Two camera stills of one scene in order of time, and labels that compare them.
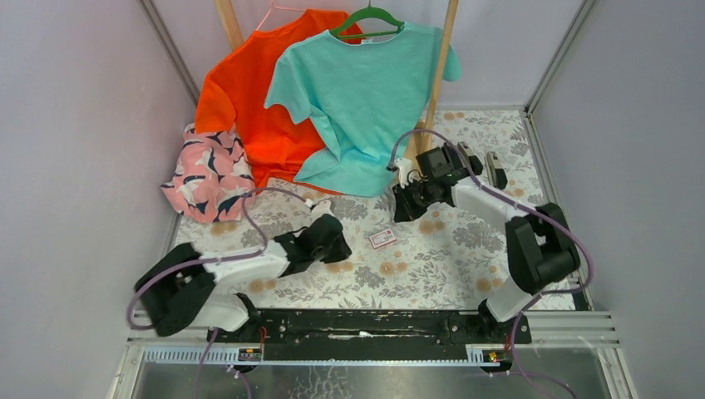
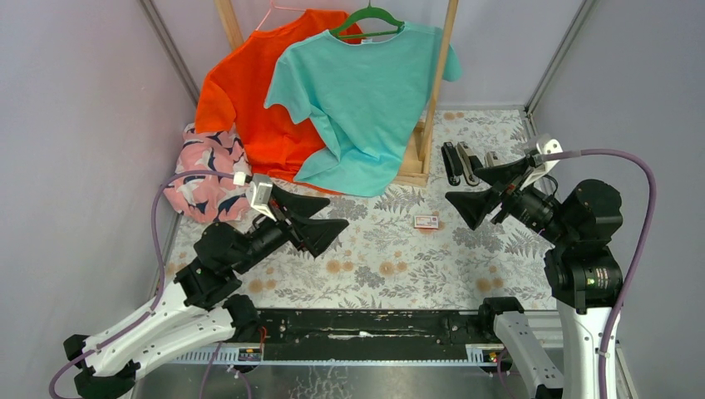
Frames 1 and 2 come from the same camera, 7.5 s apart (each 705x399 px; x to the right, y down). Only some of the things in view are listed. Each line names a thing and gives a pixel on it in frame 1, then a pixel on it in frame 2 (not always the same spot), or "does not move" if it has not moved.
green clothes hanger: (367, 12) does not move
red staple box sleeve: (382, 238) -> (426, 222)
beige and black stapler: (473, 160) does not move
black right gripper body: (415, 198) -> (509, 191)
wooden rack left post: (231, 22) does not move
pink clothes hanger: (278, 7) does not move
